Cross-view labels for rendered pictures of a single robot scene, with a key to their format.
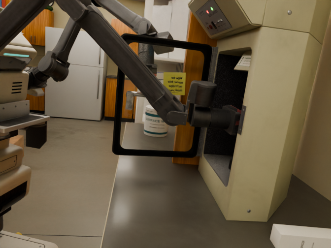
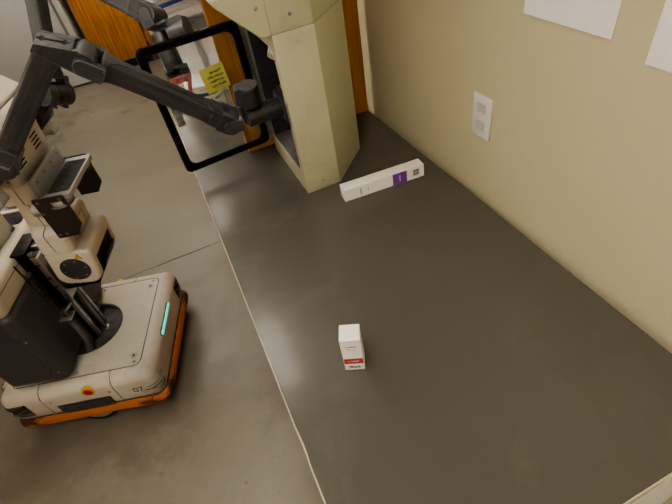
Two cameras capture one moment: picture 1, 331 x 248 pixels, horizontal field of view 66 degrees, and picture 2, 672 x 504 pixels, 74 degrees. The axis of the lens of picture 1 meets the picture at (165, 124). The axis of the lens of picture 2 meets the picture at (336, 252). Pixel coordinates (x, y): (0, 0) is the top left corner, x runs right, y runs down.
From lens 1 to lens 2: 0.71 m
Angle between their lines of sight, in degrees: 32
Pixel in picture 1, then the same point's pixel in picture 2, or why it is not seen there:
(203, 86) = (245, 91)
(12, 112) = (52, 170)
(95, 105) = not seen: hidden behind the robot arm
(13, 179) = (97, 232)
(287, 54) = (303, 49)
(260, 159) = (315, 139)
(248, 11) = (255, 29)
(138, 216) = (240, 219)
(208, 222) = (295, 201)
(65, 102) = (17, 69)
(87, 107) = not seen: hidden behind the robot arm
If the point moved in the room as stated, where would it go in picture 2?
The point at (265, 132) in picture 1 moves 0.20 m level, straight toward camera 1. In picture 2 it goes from (311, 117) to (300, 157)
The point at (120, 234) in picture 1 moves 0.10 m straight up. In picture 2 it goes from (234, 237) to (223, 210)
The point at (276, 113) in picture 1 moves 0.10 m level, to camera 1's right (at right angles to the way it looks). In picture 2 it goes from (313, 100) to (348, 90)
